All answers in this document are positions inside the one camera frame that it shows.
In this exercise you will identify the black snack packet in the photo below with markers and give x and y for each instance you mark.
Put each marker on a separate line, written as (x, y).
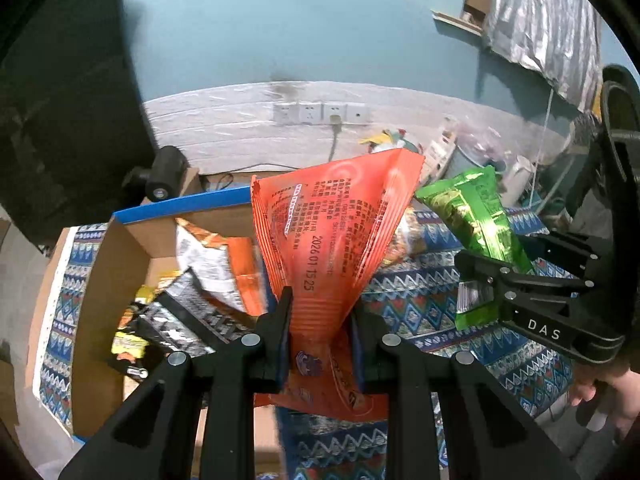
(190, 315)

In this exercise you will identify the silver foil curtain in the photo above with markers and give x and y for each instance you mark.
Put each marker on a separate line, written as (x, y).
(545, 25)

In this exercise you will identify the brown cardboard box blue rim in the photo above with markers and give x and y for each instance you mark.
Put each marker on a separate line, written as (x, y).
(100, 310)

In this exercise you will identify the orange-red snack bag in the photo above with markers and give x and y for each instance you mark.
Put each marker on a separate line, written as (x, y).
(330, 220)

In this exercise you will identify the blue patterned tablecloth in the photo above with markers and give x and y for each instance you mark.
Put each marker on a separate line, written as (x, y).
(415, 305)

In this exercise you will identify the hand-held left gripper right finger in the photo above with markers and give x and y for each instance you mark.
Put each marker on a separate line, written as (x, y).
(367, 355)

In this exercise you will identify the beige snack packet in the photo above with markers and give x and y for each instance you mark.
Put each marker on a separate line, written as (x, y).
(407, 240)

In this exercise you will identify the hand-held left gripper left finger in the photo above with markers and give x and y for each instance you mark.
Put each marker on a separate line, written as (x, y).
(275, 345)

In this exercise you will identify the long yellow snack packet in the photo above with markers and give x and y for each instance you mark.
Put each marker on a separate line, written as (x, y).
(127, 345)

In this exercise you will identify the white kettle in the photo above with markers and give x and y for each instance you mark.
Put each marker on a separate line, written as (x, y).
(517, 177)

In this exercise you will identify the white carton red print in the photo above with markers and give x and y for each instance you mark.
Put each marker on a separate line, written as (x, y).
(440, 152)

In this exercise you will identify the pale green bucket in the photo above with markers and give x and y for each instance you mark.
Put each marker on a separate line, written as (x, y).
(475, 160)

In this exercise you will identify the green snack bag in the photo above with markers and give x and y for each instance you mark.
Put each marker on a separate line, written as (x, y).
(470, 210)

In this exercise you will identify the banana peel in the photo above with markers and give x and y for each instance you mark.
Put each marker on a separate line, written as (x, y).
(370, 138)

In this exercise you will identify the white wall socket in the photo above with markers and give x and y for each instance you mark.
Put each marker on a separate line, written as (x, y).
(358, 114)
(310, 112)
(334, 110)
(286, 113)

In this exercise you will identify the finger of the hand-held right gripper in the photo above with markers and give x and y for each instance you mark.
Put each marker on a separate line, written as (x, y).
(482, 272)
(570, 250)

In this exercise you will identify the cardboard sheet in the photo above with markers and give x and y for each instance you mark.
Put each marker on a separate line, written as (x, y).
(7, 390)

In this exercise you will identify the orange chip bag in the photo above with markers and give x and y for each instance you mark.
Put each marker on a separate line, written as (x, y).
(210, 260)

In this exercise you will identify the black cylindrical device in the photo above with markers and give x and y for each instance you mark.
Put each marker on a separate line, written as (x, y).
(165, 175)

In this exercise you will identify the wooden plank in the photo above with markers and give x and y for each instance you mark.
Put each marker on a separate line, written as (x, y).
(457, 22)

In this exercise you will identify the person's right hand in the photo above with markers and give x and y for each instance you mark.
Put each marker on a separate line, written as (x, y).
(625, 395)

